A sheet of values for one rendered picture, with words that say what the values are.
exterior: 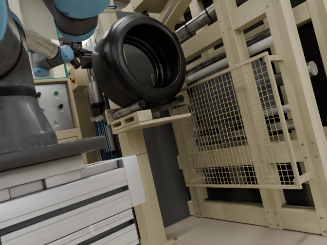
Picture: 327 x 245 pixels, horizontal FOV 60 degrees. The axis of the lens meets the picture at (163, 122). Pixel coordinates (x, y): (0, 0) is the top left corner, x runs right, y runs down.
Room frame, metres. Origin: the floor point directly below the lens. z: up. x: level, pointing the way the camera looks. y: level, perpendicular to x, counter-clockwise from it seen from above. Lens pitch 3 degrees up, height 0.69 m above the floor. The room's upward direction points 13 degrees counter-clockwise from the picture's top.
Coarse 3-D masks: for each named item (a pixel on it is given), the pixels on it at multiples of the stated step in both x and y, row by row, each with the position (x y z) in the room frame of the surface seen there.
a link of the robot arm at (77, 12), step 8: (56, 0) 0.35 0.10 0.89; (64, 0) 0.35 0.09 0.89; (72, 0) 0.35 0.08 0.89; (80, 0) 0.35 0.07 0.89; (88, 0) 0.36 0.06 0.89; (96, 0) 0.36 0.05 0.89; (104, 0) 0.37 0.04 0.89; (64, 8) 0.36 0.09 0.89; (72, 8) 0.37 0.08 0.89; (80, 8) 0.37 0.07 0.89; (88, 8) 0.38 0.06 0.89; (96, 8) 0.38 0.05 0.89; (104, 8) 0.39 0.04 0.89; (72, 16) 0.39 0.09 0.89; (80, 16) 0.39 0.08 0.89; (88, 16) 0.40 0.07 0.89
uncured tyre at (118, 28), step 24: (120, 24) 1.53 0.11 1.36; (144, 24) 1.62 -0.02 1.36; (96, 48) 1.61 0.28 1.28; (120, 48) 1.50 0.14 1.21; (144, 48) 1.91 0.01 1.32; (168, 48) 1.87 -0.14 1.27; (96, 72) 1.61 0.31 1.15; (120, 72) 1.49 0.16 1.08; (168, 72) 1.94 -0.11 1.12; (120, 96) 1.59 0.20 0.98; (144, 96) 1.57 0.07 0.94; (168, 96) 1.66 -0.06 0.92
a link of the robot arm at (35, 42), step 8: (32, 32) 1.12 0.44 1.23; (32, 40) 1.13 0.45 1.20; (40, 40) 1.16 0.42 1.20; (48, 40) 1.21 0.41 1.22; (32, 48) 1.16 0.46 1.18; (40, 48) 1.18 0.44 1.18; (48, 48) 1.20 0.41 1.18; (56, 48) 1.24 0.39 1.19; (64, 48) 1.26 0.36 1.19; (48, 56) 1.24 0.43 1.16; (56, 56) 1.26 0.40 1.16; (64, 56) 1.27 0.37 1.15; (72, 56) 1.30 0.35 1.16; (56, 64) 1.31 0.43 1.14
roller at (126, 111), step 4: (140, 100) 1.54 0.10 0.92; (132, 104) 1.60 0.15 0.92; (136, 104) 1.55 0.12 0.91; (140, 104) 1.53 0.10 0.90; (144, 104) 1.55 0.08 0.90; (124, 108) 1.68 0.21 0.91; (128, 108) 1.63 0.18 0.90; (132, 108) 1.59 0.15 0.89; (136, 108) 1.57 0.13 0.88; (140, 108) 1.55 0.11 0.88; (116, 112) 1.77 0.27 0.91; (120, 112) 1.72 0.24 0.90; (124, 112) 1.68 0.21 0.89; (128, 112) 1.65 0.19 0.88; (116, 116) 1.77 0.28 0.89; (120, 116) 1.75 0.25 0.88
